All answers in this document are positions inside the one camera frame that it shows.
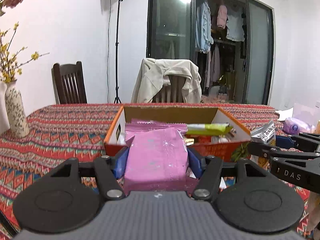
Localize silver white snack packet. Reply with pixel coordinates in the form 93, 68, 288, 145
251, 120, 276, 146

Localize green white snack packet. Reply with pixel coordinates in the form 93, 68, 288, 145
186, 122, 233, 136

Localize pink snack packet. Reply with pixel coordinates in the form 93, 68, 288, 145
125, 119, 188, 140
124, 128, 188, 192

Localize purple tissue pack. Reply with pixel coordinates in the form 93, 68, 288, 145
283, 118, 315, 135

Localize white tissue paper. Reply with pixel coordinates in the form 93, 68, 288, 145
276, 107, 293, 122

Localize orange cardboard box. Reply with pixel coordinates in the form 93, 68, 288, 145
104, 103, 251, 162

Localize patterned red tablecloth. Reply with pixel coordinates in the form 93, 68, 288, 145
1, 103, 319, 239

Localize dark wooden chair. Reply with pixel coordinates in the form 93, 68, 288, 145
52, 61, 87, 104

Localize chair with beige jacket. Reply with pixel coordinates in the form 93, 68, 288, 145
152, 75, 186, 103

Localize white floral ceramic vase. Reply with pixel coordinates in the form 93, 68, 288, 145
4, 80, 29, 138

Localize beige jacket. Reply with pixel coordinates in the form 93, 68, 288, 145
131, 58, 202, 103

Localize pink textured vase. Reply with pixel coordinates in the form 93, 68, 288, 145
0, 81, 10, 133

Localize yellow flower branches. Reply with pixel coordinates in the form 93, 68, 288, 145
1, 22, 49, 84

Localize dark framed glass door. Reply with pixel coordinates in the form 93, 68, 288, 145
146, 0, 274, 105

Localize light blue hanging shirt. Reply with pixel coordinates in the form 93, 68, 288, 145
195, 0, 214, 54

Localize white hanging garment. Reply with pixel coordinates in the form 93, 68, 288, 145
226, 8, 245, 42

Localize pink hanging garment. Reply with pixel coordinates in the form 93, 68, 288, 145
216, 4, 228, 29

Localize studio light on stand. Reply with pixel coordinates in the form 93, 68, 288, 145
114, 0, 123, 103

